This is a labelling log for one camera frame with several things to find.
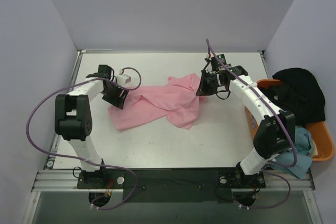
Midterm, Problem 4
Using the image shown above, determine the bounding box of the pink t shirt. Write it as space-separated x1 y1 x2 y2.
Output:
108 73 204 130

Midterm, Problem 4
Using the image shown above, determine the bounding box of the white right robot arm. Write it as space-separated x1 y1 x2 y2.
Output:
108 65 295 187

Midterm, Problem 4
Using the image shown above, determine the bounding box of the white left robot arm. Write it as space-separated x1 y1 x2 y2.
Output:
55 65 131 188

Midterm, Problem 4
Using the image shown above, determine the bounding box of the black garment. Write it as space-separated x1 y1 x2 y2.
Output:
258 68 326 126

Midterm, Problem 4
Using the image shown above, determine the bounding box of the blue garment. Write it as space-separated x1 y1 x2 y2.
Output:
270 126 314 179

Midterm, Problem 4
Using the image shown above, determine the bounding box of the orange plastic basket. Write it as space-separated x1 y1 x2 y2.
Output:
245 80 334 162

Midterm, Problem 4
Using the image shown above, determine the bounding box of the cream garment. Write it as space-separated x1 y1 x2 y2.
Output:
309 140 318 158

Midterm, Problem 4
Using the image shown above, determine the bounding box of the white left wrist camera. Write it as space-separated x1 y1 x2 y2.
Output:
116 74 131 87

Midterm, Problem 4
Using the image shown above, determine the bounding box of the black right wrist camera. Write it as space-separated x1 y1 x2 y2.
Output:
211 54 227 71

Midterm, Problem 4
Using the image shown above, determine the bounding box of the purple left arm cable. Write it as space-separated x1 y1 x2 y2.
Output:
26 67 142 211

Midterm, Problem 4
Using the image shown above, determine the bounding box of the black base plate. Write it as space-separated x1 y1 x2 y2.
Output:
77 167 266 203

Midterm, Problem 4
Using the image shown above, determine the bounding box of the aluminium front rail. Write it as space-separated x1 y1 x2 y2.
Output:
32 170 315 192

